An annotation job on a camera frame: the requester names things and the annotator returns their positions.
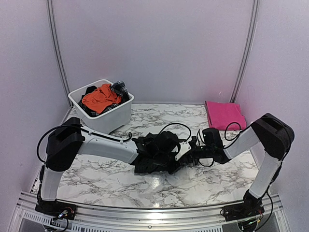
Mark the right aluminium wall post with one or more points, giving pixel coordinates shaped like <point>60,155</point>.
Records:
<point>247,50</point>

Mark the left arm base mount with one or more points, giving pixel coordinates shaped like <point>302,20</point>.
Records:
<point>56,209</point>

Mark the left aluminium wall post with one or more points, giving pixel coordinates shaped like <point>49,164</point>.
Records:
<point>57,50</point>

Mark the aluminium front rail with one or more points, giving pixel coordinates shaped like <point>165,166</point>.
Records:
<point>95,218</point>

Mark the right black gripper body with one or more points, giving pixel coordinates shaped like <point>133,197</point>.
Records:
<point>195,153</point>

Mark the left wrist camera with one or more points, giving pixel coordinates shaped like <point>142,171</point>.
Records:
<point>166,141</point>

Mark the black striped garment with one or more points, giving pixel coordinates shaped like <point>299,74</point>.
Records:
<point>150,137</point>

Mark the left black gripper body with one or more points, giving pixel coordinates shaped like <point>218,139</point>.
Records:
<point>179,165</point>

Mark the plaid grey garment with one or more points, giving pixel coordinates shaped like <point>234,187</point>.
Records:
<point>120,88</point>

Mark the magenta pink trousers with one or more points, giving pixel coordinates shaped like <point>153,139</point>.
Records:
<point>220,115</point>

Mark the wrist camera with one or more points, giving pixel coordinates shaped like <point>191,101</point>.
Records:
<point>212,138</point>
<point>166,141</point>

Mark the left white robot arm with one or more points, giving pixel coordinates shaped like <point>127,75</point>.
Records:
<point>71,138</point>

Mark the black garment in bin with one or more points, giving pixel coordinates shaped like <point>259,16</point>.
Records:
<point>90,89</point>

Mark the orange garment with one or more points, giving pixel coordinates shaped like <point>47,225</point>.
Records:
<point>101,98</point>

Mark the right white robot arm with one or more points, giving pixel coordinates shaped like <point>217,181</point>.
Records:
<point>273,134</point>

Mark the white plastic laundry bin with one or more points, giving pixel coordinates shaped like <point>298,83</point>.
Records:
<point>108,121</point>

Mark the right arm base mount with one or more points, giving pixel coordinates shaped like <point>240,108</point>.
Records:
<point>241,211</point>

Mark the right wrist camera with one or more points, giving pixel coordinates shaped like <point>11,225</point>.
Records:
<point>212,138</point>

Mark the aluminium wall post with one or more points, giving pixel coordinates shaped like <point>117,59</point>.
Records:
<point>57,50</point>
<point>247,50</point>

